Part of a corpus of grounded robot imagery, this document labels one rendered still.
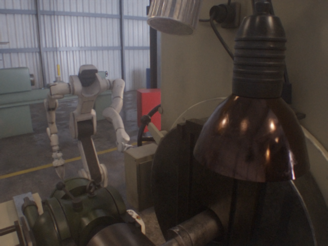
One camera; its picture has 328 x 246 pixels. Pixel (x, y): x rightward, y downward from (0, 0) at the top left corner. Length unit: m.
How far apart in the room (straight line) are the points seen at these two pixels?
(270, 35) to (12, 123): 5.99
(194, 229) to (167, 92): 0.47
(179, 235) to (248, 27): 0.47
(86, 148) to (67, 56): 8.24
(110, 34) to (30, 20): 3.16
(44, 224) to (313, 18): 0.85
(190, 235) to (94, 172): 1.63
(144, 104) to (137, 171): 3.99
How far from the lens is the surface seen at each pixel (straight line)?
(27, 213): 1.01
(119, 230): 0.68
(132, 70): 11.47
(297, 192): 0.52
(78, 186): 0.90
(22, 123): 6.16
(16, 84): 6.04
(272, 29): 0.29
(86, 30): 10.54
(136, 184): 1.01
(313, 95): 0.58
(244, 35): 0.29
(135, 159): 0.96
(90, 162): 2.18
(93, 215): 0.79
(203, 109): 0.72
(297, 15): 0.60
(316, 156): 0.57
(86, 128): 2.16
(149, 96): 4.92
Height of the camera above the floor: 1.73
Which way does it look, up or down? 16 degrees down
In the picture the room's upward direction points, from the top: straight up
